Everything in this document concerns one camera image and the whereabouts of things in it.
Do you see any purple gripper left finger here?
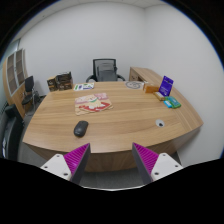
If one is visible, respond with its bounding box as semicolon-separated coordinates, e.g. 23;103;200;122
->
40;142;92;185

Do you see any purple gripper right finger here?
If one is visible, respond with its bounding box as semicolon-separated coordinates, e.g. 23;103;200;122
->
131;142;184;185

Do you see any black computer mouse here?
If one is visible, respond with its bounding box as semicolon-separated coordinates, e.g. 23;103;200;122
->
74;120;89;137

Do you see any small blue box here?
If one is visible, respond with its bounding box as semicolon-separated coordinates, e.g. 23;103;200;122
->
163;100;172;108

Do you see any green flat box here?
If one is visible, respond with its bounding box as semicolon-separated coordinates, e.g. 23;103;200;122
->
167;96;181;108

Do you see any yellow flat box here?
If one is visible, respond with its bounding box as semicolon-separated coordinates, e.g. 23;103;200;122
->
153;92;165;101

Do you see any orange cardboard box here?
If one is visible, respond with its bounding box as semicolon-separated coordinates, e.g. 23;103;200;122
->
143;84;159;93

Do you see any white green leaflet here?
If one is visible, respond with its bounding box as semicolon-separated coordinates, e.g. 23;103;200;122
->
73;83;94;91

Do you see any black chair at left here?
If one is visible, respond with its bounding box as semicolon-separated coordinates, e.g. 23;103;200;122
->
0;104;24;161

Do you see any round patterned coaster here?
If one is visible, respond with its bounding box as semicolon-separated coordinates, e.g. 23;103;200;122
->
125;81;143;89

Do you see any purple standing sign card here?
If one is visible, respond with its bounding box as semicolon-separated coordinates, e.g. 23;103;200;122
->
159;76;174;96

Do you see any black side chair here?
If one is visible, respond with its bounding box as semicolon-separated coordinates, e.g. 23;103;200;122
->
22;76;40;106

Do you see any dark brown carton box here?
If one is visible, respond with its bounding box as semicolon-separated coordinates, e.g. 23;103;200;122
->
56;72;73;91

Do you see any wooden side cabinet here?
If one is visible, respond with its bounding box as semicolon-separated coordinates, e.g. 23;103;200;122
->
129;67;162;85

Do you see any grey mesh office chair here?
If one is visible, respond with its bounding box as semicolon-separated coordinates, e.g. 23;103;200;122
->
86;58;125;82

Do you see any wooden bookshelf cabinet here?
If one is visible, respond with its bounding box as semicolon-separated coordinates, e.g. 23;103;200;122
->
2;49;28;117

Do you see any desk cable grommet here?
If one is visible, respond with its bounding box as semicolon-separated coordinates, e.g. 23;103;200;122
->
155;119;165;127

